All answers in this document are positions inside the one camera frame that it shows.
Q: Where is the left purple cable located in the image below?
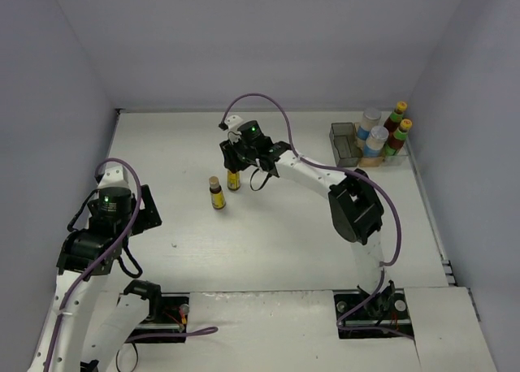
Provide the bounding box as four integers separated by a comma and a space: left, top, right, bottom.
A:
42, 158, 219, 369

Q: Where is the clear plastic bin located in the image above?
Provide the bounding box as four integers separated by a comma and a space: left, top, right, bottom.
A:
383, 150, 402, 165

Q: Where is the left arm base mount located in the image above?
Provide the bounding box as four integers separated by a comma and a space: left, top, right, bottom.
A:
119, 279, 189, 344

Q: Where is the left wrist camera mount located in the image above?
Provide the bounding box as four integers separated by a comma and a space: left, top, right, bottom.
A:
95, 166, 130, 196

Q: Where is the red sauce bottle yellow cap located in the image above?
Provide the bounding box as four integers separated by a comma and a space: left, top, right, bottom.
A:
383, 101, 408, 133

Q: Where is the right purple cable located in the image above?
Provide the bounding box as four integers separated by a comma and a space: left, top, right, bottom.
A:
222, 92, 403, 328

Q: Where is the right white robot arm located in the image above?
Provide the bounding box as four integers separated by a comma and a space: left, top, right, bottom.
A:
219, 115, 389, 317

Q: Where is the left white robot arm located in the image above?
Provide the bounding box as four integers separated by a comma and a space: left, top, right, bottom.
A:
29, 185, 163, 371

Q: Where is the amber plastic bin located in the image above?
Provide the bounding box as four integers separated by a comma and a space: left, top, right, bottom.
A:
352, 122, 387, 168

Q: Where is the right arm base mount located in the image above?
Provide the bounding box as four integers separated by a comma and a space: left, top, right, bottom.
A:
333, 282, 414, 340

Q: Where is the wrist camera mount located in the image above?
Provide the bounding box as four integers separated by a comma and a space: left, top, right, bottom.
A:
219, 115, 245, 133
95, 166, 130, 196

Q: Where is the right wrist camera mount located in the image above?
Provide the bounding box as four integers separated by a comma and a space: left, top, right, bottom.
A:
219, 115, 245, 133

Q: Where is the purple cable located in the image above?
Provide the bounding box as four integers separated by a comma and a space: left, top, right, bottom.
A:
42, 158, 219, 369
222, 92, 403, 328

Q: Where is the yellow label bottle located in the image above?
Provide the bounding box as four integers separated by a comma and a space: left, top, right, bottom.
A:
208, 176, 226, 210
227, 170, 241, 192

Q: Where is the white granule jar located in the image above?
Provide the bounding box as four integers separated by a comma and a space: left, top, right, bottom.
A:
362, 125, 389, 158
357, 107, 381, 141

